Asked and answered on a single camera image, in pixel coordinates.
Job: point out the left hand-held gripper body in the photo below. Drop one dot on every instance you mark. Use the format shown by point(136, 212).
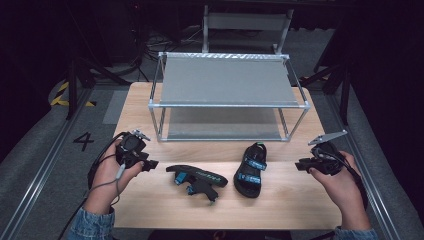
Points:
point(130, 150)

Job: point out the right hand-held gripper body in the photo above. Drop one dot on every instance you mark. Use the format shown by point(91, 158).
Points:
point(325, 160)

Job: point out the person's right hand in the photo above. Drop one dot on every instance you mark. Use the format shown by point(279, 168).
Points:
point(340, 190)

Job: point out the person's left hand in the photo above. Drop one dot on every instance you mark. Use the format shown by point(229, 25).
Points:
point(106, 180)

